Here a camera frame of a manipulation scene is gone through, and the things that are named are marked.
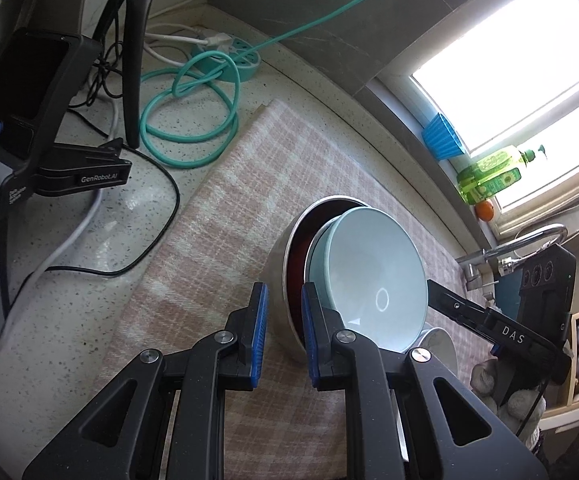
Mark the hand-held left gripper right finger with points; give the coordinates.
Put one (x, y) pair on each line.
(312, 340)

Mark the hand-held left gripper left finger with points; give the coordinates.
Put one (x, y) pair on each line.
(261, 330)

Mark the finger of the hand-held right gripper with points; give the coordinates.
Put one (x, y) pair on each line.
(449, 302)

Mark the red-lined metal bowl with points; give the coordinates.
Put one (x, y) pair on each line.
(277, 285)

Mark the red steel bowl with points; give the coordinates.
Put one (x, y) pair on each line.
(297, 270)

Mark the light blue bowl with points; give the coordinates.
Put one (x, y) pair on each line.
(369, 270)

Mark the person's right hand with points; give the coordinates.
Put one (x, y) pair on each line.
(484, 377)

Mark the chrome faucet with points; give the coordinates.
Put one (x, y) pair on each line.
(549, 230)

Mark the orange fruit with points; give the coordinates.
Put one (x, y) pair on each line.
(485, 211)

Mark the wooden shelf unit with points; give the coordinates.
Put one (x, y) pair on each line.
(569, 410)

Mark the checked cloth mat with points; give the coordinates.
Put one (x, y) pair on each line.
(209, 240)

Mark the green dish soap bottle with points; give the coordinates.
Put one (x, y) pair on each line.
(489, 172)

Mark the blue silicone cup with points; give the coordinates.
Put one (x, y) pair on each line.
(442, 137)

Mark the grey device with GenRoboAI clamp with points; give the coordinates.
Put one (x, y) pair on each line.
(76, 232)

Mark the black spare gripper device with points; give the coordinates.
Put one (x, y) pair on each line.
(84, 175)

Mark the white window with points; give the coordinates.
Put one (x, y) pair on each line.
(519, 70)

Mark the teal power strip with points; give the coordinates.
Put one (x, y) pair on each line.
(247, 60)

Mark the black tripod leg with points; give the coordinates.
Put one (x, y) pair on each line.
(134, 85)

